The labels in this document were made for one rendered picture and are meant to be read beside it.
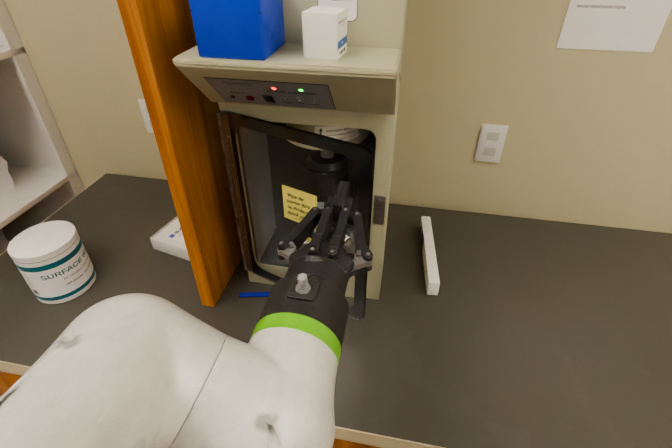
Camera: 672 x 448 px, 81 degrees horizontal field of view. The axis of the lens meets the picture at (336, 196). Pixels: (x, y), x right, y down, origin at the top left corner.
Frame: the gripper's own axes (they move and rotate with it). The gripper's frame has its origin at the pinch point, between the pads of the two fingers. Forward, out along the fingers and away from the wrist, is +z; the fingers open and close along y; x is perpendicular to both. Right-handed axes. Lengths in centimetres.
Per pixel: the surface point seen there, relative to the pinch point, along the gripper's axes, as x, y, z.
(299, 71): -19.1, 6.4, 2.3
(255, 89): -14.6, 14.7, 6.3
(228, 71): -18.3, 17.0, 2.8
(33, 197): 39, 110, 38
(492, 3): -21, -26, 57
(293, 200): 6.4, 10.2, 7.3
